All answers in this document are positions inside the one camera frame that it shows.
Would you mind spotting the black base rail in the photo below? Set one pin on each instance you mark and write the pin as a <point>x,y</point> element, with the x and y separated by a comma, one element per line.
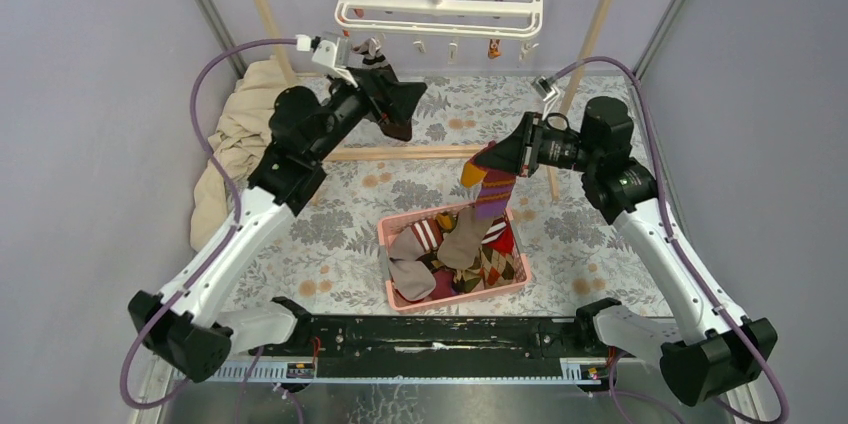
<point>441,349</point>

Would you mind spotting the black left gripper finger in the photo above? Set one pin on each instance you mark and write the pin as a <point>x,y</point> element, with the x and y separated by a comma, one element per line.
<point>384,78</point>
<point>398,107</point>

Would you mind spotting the dark brown sock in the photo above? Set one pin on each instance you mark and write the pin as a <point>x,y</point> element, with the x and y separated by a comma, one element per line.
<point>371,53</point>

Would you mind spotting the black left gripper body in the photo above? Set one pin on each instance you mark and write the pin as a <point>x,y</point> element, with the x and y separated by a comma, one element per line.
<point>374,104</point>

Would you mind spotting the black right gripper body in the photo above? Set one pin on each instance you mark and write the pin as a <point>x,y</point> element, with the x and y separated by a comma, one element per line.
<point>550,146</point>

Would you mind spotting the beige cloth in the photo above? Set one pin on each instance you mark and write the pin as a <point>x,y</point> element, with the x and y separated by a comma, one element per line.
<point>239,141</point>

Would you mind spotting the cream patterned sock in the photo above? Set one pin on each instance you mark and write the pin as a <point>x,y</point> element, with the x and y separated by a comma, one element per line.
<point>490,270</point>

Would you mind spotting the magenta yellow sock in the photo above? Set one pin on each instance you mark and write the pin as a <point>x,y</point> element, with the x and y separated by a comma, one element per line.
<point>495,191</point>
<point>443,285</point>

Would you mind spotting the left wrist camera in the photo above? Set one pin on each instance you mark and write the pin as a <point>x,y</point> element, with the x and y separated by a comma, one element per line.
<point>330,53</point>

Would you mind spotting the green striped sock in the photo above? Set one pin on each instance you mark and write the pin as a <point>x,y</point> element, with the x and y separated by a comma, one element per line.
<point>447,222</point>

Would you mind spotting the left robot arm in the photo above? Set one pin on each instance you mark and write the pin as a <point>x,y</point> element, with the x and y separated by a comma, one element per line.
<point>184,323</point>

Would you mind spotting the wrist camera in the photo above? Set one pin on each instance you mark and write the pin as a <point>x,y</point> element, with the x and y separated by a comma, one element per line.
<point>330,53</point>
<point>549,93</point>

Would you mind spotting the wooden clothes rack frame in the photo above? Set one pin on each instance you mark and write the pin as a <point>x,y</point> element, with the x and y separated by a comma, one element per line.
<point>423,152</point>

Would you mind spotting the white sock hanger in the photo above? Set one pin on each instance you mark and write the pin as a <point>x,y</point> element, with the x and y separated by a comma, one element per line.
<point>489,19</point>

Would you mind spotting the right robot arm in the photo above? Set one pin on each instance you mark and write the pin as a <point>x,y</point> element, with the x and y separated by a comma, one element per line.
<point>713,346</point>

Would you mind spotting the red bear sock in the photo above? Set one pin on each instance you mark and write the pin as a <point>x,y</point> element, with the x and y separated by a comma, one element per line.
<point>505,242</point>

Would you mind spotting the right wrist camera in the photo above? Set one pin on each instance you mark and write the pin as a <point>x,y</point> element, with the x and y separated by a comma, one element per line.
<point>549,93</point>

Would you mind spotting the white clothes peg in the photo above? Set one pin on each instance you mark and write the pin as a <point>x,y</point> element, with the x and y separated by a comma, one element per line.
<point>526,50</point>

